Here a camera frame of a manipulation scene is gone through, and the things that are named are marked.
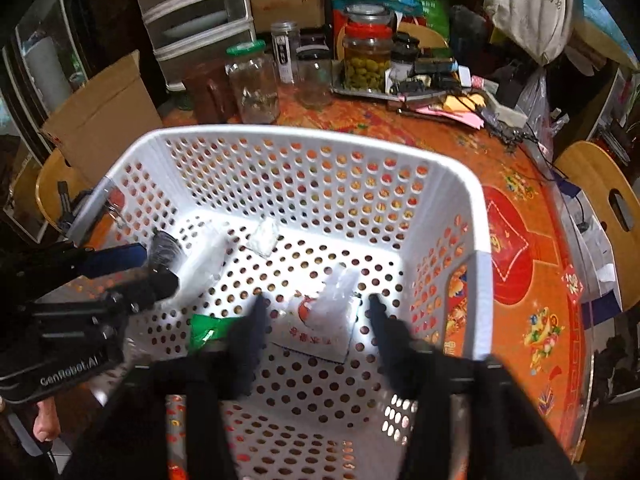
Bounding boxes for small black gadget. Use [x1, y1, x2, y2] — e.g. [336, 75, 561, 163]
[389, 57, 458, 97]

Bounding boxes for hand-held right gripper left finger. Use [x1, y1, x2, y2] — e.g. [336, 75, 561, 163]
[60, 294, 271, 480]

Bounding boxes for black clamp stand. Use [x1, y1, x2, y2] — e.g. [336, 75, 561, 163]
[55, 180, 91, 233]

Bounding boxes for grey plastic drawer tower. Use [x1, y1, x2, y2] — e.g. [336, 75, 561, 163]
[127, 0, 256, 92]

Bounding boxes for white perforated plastic basket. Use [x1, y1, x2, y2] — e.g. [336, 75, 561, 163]
[67, 125, 493, 480]

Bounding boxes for glass jar with green lid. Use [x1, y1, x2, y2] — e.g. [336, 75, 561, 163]
[225, 40, 281, 125]

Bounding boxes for closed brown cardboard box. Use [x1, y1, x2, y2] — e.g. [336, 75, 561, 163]
[247, 0, 325, 33]

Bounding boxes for brown jar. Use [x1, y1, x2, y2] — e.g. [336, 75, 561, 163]
[182, 60, 236, 126]

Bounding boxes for wooden chair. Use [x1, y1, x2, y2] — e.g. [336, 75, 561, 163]
[35, 147, 96, 241]
[552, 141, 640, 281]

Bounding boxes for blue printed tote bag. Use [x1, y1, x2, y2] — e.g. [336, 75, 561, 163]
[575, 0, 640, 68]

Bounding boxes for clear jar with black lid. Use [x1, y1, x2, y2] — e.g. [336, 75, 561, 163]
[296, 42, 335, 108]

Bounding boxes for beige canvas tote bag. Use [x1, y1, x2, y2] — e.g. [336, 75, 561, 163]
[484, 0, 576, 66]

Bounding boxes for olive jar with red lid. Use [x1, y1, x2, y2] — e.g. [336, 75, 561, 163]
[344, 22, 393, 92]

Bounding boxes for white power strip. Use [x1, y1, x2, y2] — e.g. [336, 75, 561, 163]
[480, 92, 528, 128]

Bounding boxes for cartoon printed packet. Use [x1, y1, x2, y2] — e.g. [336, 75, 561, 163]
[272, 292, 363, 365]

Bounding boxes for small jar with black lid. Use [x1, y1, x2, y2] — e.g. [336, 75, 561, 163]
[390, 32, 420, 81]

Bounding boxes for clear plastic bag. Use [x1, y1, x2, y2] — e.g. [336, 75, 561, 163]
[517, 67, 571, 136]

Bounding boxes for open cardboard box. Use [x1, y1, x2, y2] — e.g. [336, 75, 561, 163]
[40, 50, 165, 186]

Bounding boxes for dark mirrored wardrobe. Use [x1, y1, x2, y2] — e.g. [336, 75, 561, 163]
[0, 0, 146, 246]

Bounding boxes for blue cardboard box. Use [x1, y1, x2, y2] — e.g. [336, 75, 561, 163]
[557, 180, 626, 311]

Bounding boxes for green foil packet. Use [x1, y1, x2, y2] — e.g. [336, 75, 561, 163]
[189, 314, 243, 353]

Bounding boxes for person's left hand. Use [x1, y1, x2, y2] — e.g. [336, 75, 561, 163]
[30, 396, 64, 445]

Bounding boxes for glass jar with red contents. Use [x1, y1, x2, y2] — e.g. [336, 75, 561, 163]
[345, 4, 395, 28]

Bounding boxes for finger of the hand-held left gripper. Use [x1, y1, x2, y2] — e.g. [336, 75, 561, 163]
[30, 266, 180, 328]
[75, 243, 149, 281]

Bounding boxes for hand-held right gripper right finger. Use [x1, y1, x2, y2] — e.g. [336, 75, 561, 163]
[367, 294, 581, 480]

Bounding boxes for tall clear canister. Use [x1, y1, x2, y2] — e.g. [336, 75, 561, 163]
[271, 21, 301, 86]

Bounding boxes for pink paper sheets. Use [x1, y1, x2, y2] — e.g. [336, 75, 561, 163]
[405, 102, 483, 128]

